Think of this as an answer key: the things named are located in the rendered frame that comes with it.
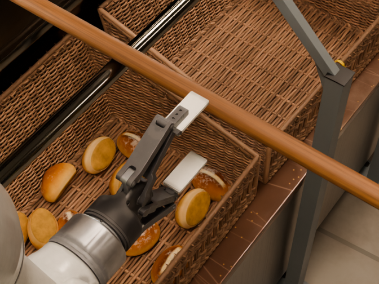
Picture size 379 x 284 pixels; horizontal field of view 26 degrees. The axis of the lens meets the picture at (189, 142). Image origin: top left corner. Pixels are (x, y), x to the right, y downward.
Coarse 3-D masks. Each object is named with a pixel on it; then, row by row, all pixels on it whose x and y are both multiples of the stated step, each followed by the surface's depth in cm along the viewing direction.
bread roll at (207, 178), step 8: (208, 168) 179; (200, 176) 179; (208, 176) 178; (216, 176) 178; (224, 176) 179; (200, 184) 179; (208, 184) 177; (216, 184) 177; (224, 184) 178; (208, 192) 178; (216, 192) 177; (224, 192) 177; (216, 200) 179
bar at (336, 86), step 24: (192, 0) 135; (288, 0) 150; (168, 24) 132; (144, 48) 129; (312, 48) 153; (120, 72) 126; (336, 72) 154; (72, 96) 123; (96, 96) 124; (336, 96) 156; (48, 120) 120; (72, 120) 121; (336, 120) 162; (24, 144) 117; (48, 144) 119; (312, 144) 171; (336, 144) 172; (0, 168) 114; (24, 168) 116; (312, 192) 183; (312, 216) 190; (312, 240) 204; (288, 264) 213
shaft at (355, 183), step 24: (24, 0) 130; (72, 24) 127; (96, 48) 126; (120, 48) 124; (144, 72) 122; (168, 72) 121; (216, 96) 118; (240, 120) 116; (264, 144) 116; (288, 144) 113; (312, 168) 112; (336, 168) 111; (360, 192) 109
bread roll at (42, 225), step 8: (40, 208) 173; (32, 216) 171; (40, 216) 172; (48, 216) 172; (32, 224) 170; (40, 224) 170; (48, 224) 171; (56, 224) 172; (32, 232) 169; (40, 232) 169; (48, 232) 170; (56, 232) 170; (32, 240) 169; (40, 240) 168; (48, 240) 168
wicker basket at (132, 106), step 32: (64, 64) 176; (96, 64) 183; (0, 96) 164; (32, 96) 171; (64, 96) 179; (128, 96) 186; (160, 96) 177; (0, 128) 166; (32, 128) 174; (128, 128) 193; (192, 128) 177; (0, 160) 169; (64, 160) 185; (224, 160) 179; (256, 160) 170; (32, 192) 179; (64, 192) 182; (96, 192) 182; (256, 192) 181; (160, 224) 177; (224, 224) 173; (128, 256) 172; (192, 256) 164
